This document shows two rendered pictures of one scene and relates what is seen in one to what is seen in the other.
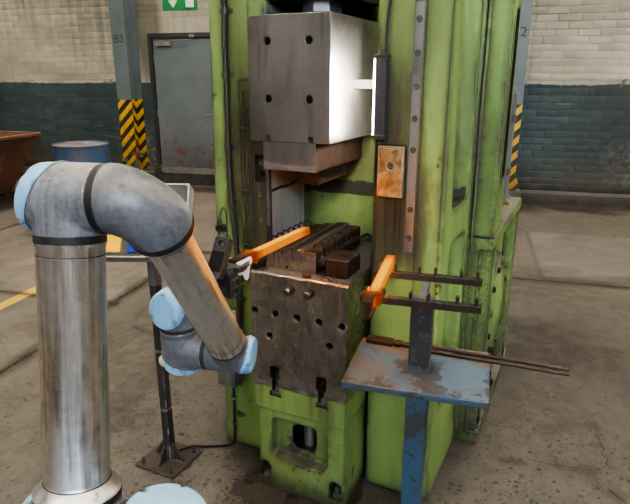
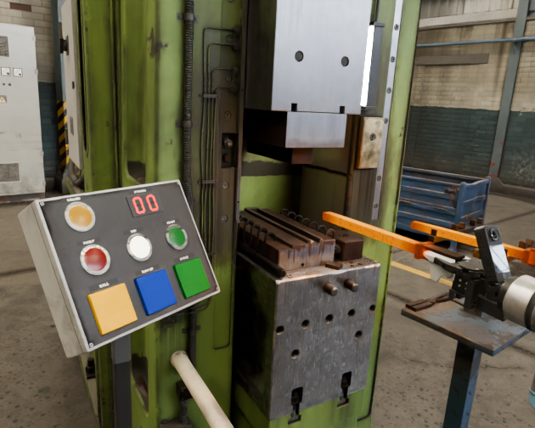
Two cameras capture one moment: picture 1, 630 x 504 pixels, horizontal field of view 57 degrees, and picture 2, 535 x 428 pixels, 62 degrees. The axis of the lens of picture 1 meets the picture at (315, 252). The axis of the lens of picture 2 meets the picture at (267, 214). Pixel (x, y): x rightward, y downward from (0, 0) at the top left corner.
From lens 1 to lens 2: 180 cm
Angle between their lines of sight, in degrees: 53
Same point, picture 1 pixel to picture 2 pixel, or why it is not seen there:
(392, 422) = not seen: hidden behind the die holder
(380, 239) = (353, 212)
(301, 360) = (329, 364)
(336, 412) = (357, 400)
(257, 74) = (288, 22)
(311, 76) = (350, 34)
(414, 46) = (394, 19)
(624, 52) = not seen: hidden behind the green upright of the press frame
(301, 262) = (319, 254)
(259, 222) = (222, 222)
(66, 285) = not seen: outside the picture
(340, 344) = (368, 327)
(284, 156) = (312, 130)
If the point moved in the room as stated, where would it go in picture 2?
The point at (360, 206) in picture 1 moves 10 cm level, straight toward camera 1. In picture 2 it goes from (256, 188) to (276, 192)
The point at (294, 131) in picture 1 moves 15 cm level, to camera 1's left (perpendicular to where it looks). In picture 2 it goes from (326, 98) to (297, 97)
